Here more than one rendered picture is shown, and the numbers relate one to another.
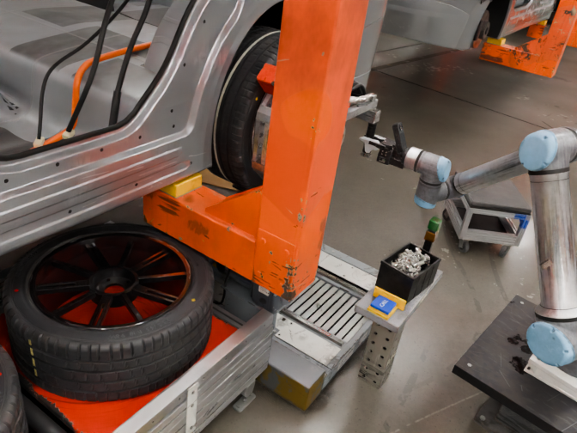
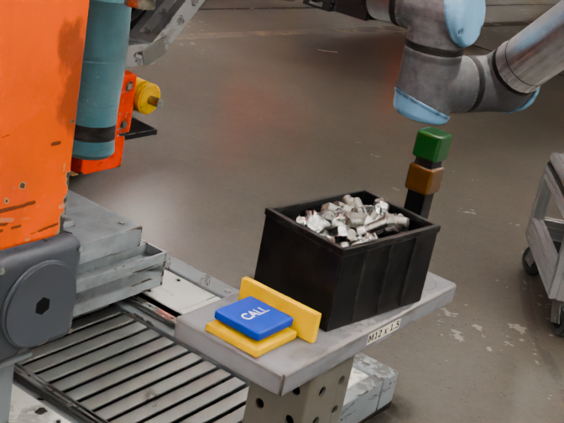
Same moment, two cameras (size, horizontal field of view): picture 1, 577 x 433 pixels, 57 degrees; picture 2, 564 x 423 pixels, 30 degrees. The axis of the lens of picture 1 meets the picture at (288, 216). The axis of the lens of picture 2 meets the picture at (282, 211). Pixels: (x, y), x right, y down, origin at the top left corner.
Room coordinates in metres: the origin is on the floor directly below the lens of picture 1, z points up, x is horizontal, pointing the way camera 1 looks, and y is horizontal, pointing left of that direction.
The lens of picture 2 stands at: (0.33, -0.43, 1.05)
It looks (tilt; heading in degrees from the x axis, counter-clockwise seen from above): 21 degrees down; 3
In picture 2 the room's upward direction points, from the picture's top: 11 degrees clockwise
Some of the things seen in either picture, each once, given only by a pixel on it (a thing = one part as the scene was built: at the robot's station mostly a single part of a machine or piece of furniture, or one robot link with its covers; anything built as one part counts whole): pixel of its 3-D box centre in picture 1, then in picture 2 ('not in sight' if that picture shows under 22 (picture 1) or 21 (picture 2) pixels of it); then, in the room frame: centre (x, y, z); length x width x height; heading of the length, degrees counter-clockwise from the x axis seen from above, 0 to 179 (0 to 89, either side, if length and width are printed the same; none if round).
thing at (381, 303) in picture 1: (383, 305); (253, 321); (1.46, -0.37, 0.47); 0.07 x 0.07 x 0.02; 60
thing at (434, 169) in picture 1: (433, 167); (439, 8); (1.94, -0.53, 0.80); 0.12 x 0.09 x 0.10; 60
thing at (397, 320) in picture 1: (401, 289); (326, 308); (1.61, -0.46, 0.44); 0.43 x 0.17 x 0.03; 150
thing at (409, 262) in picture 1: (408, 271); (347, 252); (1.63, -0.47, 0.51); 0.20 x 0.14 x 0.13; 142
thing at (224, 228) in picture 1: (211, 200); not in sight; (1.62, 0.28, 0.69); 0.52 x 0.17 x 0.35; 60
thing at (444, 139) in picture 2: (434, 224); (432, 144); (1.78, -0.56, 0.64); 0.04 x 0.04 x 0.04; 60
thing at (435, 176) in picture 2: (431, 234); (424, 177); (1.78, -0.56, 0.59); 0.04 x 0.04 x 0.04; 60
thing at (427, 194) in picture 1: (429, 191); (432, 80); (1.95, -0.55, 0.69); 0.12 x 0.09 x 0.12; 123
